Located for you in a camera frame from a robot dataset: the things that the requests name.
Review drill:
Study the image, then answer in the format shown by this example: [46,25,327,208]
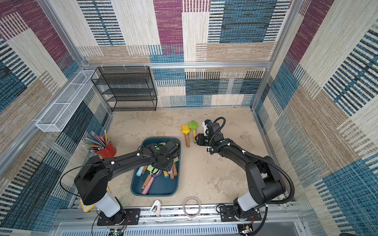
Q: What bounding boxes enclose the green shovel yellow handle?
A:
[188,120,199,144]

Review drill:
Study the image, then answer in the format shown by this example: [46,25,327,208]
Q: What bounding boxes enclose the yellow shovel wooden handle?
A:
[181,124,191,147]

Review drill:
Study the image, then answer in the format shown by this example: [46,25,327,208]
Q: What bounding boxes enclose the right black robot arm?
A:
[195,117,295,219]

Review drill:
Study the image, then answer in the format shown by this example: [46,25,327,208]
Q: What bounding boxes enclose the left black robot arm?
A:
[74,140,180,225]

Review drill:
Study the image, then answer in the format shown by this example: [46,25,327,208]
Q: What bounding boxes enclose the teal plastic storage box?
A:
[131,137,181,197]

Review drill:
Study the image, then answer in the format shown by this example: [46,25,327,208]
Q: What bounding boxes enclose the red pencil cup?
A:
[94,141,117,159]

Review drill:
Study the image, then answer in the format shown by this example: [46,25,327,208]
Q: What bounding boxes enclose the pink white small device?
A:
[150,200,161,217]

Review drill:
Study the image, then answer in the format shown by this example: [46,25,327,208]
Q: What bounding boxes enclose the green shovel wooden handle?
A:
[141,165,159,189]

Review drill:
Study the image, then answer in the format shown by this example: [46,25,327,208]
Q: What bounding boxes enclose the purple shovel long pink handle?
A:
[141,170,161,195]

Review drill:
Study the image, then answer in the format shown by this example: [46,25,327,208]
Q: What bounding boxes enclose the white cable coil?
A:
[183,196,202,219]

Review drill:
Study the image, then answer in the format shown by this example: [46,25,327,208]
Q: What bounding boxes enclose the black wire shelf rack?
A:
[91,66,158,112]

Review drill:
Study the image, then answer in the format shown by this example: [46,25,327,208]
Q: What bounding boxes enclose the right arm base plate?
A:
[216,204,262,222]

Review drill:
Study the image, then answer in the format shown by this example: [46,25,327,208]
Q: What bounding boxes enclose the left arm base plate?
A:
[96,208,140,226]

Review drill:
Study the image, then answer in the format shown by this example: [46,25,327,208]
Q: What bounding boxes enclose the white wire mesh basket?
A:
[36,70,94,132]

